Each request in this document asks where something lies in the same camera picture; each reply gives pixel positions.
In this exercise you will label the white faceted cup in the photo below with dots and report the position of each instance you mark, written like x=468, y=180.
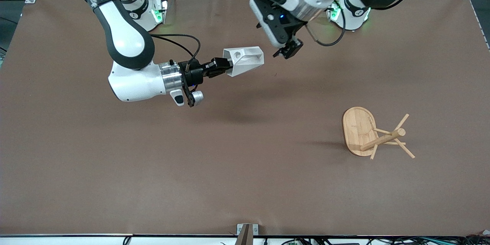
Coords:
x=249, y=61

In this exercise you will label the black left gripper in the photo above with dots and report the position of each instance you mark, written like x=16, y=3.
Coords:
x=291, y=48

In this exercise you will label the wooden cup rack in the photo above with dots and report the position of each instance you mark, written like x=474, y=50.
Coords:
x=358, y=130

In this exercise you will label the metal table bracket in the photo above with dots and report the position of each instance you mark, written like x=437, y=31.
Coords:
x=247, y=231

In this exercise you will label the brown table mat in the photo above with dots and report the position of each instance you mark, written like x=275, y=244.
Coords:
x=245, y=168

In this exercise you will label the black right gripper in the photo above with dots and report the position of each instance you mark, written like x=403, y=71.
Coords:
x=196, y=72

